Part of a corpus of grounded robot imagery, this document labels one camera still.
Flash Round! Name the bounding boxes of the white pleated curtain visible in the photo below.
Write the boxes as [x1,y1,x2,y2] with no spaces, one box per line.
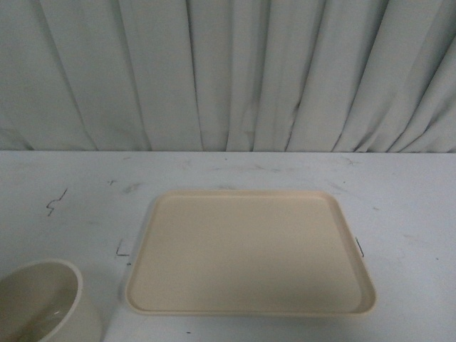
[1,1,455,152]

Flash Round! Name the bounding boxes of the beige rectangular plastic tray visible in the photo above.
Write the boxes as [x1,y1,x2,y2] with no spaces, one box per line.
[125,190,376,317]

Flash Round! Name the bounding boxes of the white smiley face mug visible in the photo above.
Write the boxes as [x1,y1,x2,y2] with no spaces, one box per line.
[1,259,103,341]

